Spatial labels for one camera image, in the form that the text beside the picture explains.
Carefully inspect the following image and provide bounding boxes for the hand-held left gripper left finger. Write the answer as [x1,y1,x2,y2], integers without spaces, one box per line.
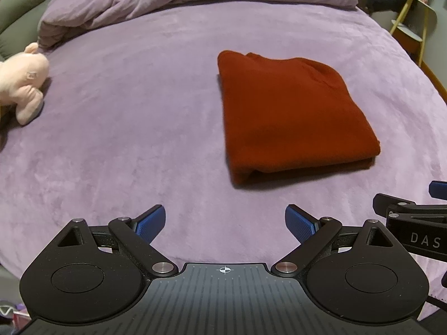
[56,204,179,277]

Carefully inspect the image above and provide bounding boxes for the purple bed sheet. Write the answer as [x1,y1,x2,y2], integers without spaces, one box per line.
[0,0,447,322]

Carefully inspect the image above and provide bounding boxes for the red knit sweater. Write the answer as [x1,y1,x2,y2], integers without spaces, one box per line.
[217,51,381,185]

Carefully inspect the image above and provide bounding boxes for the yellow side table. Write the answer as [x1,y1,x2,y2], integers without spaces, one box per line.
[389,0,439,68]

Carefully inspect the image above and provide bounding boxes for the pink plush toy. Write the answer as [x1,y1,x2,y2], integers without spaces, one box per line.
[0,42,50,126]

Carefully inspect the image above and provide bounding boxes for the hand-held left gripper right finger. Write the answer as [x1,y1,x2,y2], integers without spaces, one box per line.
[270,205,394,278]

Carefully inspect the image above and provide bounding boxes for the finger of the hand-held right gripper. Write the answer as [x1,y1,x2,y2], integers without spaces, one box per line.
[429,180,447,199]
[372,193,447,217]

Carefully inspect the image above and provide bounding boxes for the green pillow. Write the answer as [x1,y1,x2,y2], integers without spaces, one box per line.
[0,0,67,61]

